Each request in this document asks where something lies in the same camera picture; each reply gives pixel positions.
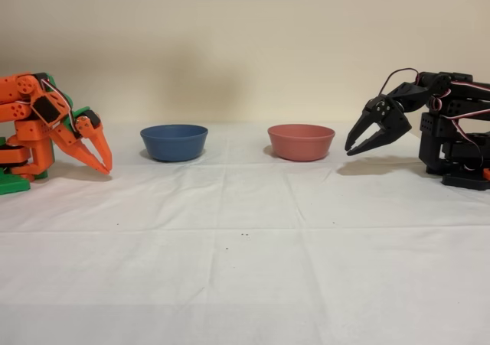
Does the blue bowl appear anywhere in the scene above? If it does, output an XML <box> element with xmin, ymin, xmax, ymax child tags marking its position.
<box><xmin>139</xmin><ymin>124</ymin><xmax>210</xmax><ymax>163</ymax></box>

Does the red bowl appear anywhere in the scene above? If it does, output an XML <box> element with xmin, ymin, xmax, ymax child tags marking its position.
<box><xmin>266</xmin><ymin>123</ymin><xmax>336</xmax><ymax>162</ymax></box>

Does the white tablecloth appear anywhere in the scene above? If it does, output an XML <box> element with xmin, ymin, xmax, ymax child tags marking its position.
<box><xmin>0</xmin><ymin>121</ymin><xmax>490</xmax><ymax>345</ymax></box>

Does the orange arm servo cable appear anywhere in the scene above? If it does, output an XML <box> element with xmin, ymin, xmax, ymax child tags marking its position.
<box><xmin>40</xmin><ymin>77</ymin><xmax>76</xmax><ymax>134</ymax></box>

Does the black arm gripper servo cable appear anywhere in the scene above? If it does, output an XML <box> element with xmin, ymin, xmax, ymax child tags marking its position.
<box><xmin>377</xmin><ymin>67</ymin><xmax>420</xmax><ymax>94</ymax></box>

